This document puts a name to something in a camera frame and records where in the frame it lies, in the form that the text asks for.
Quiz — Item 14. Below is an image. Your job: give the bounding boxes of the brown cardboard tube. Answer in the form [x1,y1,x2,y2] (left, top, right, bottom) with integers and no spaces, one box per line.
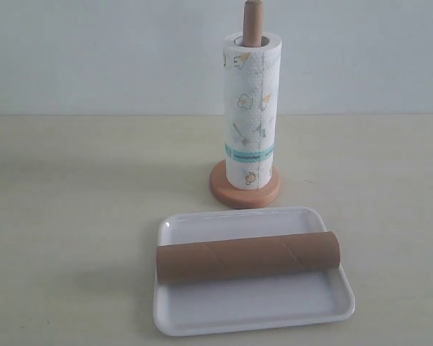
[156,231,341,285]

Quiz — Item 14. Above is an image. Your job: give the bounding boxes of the wooden paper towel holder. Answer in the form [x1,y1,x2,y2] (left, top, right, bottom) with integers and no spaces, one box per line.
[209,1,281,209]

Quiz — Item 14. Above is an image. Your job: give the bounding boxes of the white plastic tray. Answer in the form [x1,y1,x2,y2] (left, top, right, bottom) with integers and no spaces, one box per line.
[153,206,355,336]

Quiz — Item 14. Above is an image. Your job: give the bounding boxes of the printed paper towel roll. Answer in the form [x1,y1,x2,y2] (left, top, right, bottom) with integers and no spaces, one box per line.
[223,33,282,190]

